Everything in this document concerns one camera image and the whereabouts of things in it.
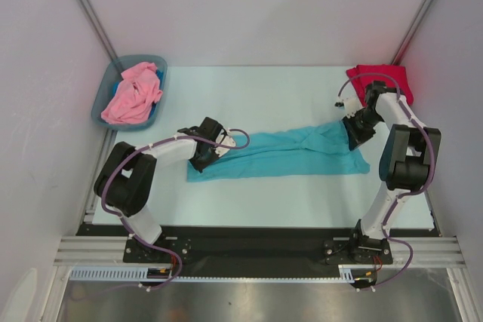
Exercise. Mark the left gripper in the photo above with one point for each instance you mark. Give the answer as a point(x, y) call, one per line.
point(201, 166)

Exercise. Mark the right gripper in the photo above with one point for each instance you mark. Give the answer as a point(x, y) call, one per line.
point(357, 135)

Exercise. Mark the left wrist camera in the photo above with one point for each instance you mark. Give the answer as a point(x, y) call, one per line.
point(224, 143)

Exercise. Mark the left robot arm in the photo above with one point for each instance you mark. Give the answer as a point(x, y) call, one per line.
point(125, 181)

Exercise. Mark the aluminium front rail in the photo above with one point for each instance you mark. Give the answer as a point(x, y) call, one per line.
point(117, 251)

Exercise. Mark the turquoise t shirt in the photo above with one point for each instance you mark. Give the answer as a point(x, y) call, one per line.
point(313, 150)

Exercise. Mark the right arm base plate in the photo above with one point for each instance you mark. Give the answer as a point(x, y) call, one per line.
point(357, 250)

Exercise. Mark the left slotted cable duct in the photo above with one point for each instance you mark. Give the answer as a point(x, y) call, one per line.
point(128, 274)

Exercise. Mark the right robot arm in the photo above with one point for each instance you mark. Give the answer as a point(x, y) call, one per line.
point(408, 160)

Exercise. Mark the blue plastic basket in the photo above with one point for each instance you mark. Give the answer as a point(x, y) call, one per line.
point(113, 74)

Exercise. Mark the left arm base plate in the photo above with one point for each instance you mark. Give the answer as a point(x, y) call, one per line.
point(177, 239)

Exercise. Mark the pink t shirt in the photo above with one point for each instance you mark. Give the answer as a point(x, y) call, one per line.
point(136, 94)

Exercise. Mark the folded red t shirt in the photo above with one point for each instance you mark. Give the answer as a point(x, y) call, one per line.
point(363, 75)

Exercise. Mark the left corner aluminium post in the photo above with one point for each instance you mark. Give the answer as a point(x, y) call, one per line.
point(98, 28)

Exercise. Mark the right corner aluminium post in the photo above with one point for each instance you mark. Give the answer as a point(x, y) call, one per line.
point(415, 25)

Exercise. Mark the corner aluminium post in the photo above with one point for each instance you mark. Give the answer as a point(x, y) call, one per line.
point(98, 28)
point(415, 25)

